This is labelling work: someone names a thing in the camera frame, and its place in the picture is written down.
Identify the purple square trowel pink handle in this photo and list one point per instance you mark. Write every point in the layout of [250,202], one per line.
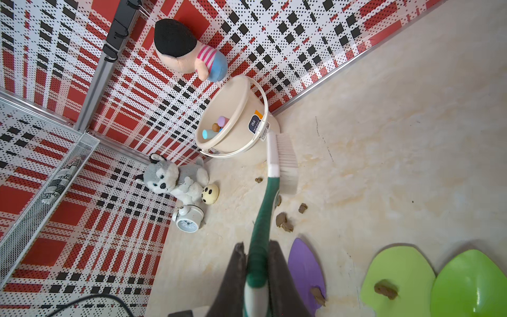
[222,121]

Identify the soil lump on pointed trowel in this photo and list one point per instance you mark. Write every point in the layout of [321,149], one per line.
[318,296]

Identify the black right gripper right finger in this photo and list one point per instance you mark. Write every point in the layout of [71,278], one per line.
[284,297]

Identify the black hook rail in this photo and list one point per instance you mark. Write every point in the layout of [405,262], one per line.
[124,20]

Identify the light blue hand trowel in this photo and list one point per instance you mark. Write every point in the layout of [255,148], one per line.
[208,134]

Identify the panda face squishy ball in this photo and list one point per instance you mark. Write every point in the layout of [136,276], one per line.
[210,194]

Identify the grey white husky plush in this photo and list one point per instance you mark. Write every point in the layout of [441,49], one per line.
[186,183]

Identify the white alarm clock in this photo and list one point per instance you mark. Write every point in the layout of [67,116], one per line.
[188,218]

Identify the light green trowel wooden handle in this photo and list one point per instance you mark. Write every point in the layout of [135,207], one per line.
[406,268]

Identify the purple pointed trowel row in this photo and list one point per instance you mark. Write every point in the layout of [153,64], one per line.
[306,273]

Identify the doll with black hat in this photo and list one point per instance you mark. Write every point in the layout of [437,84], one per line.
[179,50]

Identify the beige plastic bucket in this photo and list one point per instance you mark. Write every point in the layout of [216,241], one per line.
[243,101]

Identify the soil lump on light green trowel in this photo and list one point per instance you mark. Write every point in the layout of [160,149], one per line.
[386,289]

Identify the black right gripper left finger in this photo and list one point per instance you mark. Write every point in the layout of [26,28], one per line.
[230,297]

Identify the white brush green handle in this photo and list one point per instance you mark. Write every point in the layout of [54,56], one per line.
[282,178]

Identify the green trowel yellow handle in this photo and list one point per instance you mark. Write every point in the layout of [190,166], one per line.
[470,284]

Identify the can in shelf basket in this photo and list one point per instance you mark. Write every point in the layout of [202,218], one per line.
[62,179]

